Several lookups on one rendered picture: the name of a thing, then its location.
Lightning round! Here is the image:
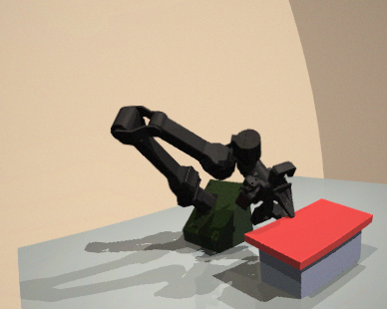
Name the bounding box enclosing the red lid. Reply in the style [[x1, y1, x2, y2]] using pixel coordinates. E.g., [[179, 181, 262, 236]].
[[244, 198, 373, 270]]

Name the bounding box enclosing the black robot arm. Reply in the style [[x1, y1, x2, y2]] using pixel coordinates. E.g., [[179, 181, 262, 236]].
[[111, 106, 267, 213]]

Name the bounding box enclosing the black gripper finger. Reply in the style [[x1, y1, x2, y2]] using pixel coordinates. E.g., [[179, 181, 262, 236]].
[[260, 203, 287, 219], [269, 182, 295, 217]]

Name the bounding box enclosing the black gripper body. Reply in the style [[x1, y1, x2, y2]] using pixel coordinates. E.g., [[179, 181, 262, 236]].
[[249, 161, 296, 225]]

